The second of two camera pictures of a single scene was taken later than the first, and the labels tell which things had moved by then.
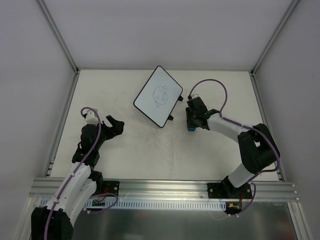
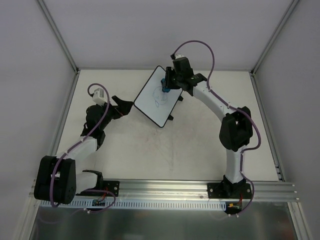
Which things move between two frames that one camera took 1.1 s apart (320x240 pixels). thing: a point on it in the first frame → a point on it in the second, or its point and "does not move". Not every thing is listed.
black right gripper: [191, 118] → [169, 78]
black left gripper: [107, 130] → [116, 109]
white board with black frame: [158, 98] does not move
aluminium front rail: [45, 189] does not move
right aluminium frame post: [291, 8] does not move
